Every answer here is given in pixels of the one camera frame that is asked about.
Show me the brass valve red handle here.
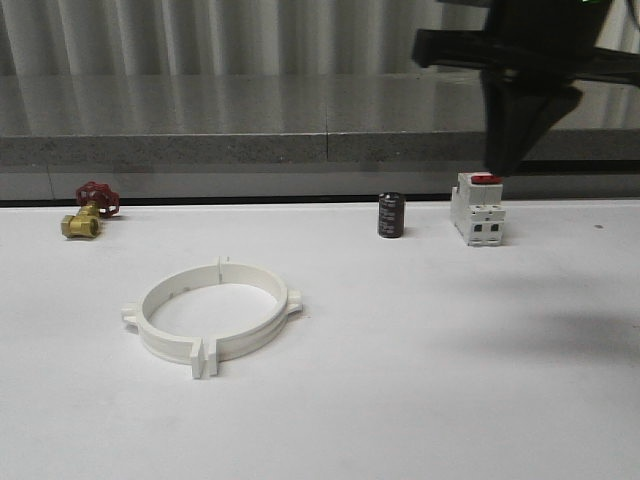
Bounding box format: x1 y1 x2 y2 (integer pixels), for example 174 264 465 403
60 181 120 239

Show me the grey curtain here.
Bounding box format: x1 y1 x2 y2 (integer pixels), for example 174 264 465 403
0 0 640 76

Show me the white half clamp left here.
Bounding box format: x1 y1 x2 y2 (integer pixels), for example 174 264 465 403
121 256 223 381

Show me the black cylindrical capacitor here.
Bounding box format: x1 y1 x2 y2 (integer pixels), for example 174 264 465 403
377 192 406 239

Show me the white circuit breaker red switch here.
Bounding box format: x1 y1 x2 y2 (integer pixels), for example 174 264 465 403
450 172 506 247

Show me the white half pipe clamp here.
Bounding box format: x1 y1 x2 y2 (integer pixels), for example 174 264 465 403
208 258 303 376

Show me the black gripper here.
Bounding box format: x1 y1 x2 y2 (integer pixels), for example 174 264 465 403
412 0 639 176

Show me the grey stone counter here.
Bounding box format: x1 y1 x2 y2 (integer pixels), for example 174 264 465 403
0 70 640 204

